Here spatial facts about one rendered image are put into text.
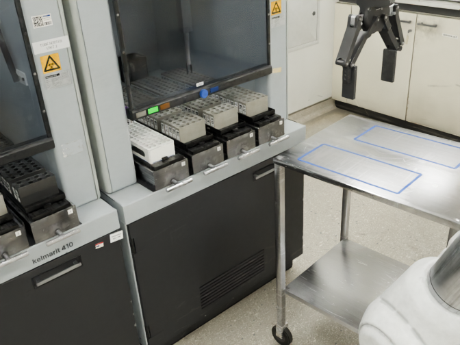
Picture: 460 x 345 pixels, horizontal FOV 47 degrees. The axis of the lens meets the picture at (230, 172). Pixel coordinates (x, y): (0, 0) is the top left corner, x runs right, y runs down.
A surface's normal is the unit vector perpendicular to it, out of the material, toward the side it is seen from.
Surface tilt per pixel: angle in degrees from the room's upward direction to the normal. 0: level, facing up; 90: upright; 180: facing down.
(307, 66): 90
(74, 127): 90
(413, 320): 78
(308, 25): 90
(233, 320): 0
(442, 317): 62
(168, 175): 90
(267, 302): 0
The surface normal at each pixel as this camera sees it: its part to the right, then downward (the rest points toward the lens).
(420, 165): -0.06, -0.88
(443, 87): -0.75, 0.35
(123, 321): 0.66, 0.33
